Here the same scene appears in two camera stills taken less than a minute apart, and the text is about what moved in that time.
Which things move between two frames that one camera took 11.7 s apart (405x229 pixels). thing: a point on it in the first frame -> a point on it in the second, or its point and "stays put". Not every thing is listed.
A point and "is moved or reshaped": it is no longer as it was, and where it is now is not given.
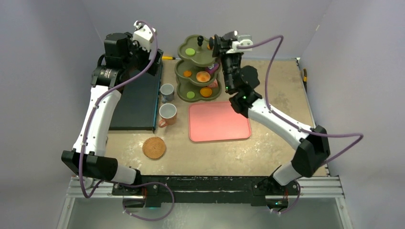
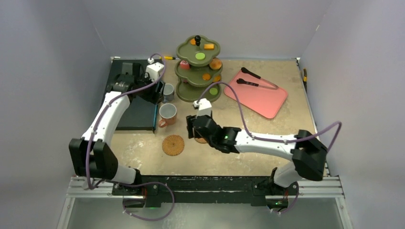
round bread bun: (203, 77) -> (215, 63)
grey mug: (167, 90) stays put
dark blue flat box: (136, 109) stays put
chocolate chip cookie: (187, 73) -> (206, 77)
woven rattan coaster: (154, 147) -> (173, 145)
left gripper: (145, 54) -> (155, 97)
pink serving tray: (216, 120) is moved or reshaped
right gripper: (223, 50) -> (192, 125)
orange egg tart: (206, 92) -> (217, 78)
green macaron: (190, 51) -> (200, 56)
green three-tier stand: (195, 55) stays put
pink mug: (167, 111) stays put
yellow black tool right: (305, 78) stays put
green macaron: (190, 95) -> (213, 91)
